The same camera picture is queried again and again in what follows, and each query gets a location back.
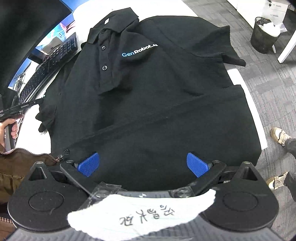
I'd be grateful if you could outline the handwritten paper label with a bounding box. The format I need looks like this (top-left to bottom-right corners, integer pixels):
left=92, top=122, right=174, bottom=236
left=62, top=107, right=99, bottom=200
left=67, top=189, right=216, bottom=240

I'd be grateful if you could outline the black keyboard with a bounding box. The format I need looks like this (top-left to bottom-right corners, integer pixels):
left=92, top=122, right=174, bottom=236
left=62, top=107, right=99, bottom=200
left=18, top=33, right=78, bottom=103

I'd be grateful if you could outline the beige shoe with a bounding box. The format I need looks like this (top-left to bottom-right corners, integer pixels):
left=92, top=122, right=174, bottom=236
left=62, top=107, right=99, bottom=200
left=270, top=127, right=292, bottom=147
left=266, top=172, right=288, bottom=190

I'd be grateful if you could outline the black computer monitor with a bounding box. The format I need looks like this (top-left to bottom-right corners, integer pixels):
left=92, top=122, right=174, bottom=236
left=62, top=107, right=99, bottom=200
left=1, top=0, right=72, bottom=92

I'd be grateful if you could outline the black waste bin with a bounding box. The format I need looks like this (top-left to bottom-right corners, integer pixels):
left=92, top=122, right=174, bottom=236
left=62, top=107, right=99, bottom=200
left=250, top=17, right=280, bottom=54

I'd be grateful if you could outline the black polo shirt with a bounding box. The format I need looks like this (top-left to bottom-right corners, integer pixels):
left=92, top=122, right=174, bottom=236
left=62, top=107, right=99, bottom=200
left=36, top=8, right=261, bottom=191

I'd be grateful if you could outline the operator left hand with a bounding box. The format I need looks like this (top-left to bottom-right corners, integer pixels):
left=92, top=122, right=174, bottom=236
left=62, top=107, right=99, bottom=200
left=0, top=114, right=23, bottom=149

